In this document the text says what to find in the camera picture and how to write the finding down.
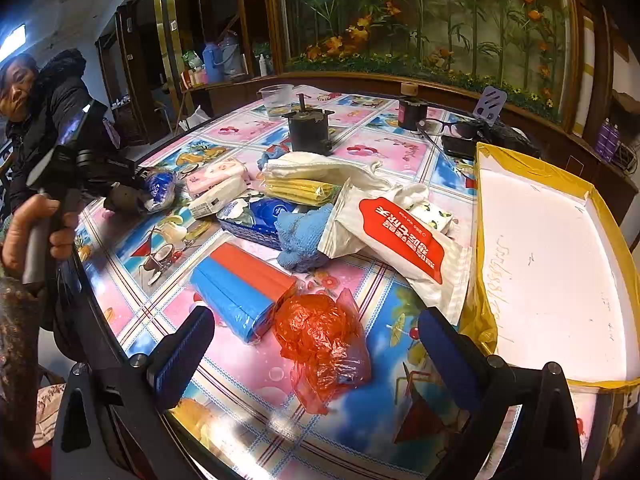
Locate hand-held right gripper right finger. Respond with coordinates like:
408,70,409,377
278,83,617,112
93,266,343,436
417,307,586,480

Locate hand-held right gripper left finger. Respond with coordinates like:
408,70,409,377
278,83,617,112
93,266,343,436
50,305,216,480

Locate small blue white tissue packet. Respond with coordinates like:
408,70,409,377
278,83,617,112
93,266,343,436
144,169,177,214

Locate blue orange packet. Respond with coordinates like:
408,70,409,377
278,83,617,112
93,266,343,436
189,241,301,345

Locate red white wipes pack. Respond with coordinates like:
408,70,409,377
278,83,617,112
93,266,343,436
318,180,474,326

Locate red plastic bag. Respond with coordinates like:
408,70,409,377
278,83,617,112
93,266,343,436
273,287,374,416

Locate white foam box yellow tape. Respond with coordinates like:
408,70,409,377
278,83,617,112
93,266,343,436
459,142,640,480

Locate floral blue tissue pack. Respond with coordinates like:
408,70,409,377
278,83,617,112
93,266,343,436
220,197,302,237

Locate blue towel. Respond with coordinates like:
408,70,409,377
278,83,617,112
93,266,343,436
274,203,335,274

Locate white cloth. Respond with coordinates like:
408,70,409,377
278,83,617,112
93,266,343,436
262,151,397,197

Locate person's left hand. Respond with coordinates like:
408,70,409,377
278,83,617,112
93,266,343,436
1,194,79,272

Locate fruit print tablecloth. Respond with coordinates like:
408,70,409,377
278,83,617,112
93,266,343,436
75,89,601,480

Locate white tissue pack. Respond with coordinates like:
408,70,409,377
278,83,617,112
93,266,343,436
190,177,249,219

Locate person's head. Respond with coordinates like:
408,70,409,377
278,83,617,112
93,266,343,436
0,52,40,123

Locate blue woven basket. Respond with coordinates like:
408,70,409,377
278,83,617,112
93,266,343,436
217,216,284,252

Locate blue and red cloth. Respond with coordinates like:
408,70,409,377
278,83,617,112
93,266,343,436
257,142,292,171

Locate lemon print tissue packet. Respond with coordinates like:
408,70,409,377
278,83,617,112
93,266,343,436
410,200,454,234

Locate grey blue thermos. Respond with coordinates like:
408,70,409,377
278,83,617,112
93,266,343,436
220,32,249,81

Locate clear plastic cup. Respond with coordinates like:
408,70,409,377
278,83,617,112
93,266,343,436
257,83,296,121

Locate yellow cloth stack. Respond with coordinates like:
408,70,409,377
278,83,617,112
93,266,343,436
262,172,344,207

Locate black electric motor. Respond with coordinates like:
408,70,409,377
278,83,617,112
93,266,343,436
282,93,336,157

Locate black phone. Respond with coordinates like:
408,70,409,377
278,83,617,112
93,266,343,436
440,135,479,161

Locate black bag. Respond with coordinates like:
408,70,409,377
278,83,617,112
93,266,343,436
465,119,544,159

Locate black eyeglasses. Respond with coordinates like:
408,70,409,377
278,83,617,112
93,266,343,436
415,118,482,145

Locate black spool wooden top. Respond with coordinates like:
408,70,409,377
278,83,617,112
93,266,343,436
398,82,429,132

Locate purple phone stand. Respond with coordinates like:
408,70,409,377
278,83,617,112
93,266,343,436
472,85,509,124

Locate brown wood root piece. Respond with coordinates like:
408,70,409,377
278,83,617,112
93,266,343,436
612,88,640,112

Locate white yellow rolled poster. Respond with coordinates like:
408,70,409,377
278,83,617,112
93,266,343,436
574,14,597,137

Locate artificial flower display case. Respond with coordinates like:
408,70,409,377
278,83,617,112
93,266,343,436
272,0,577,122

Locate wire basket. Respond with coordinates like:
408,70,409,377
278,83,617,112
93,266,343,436
617,142,639,176

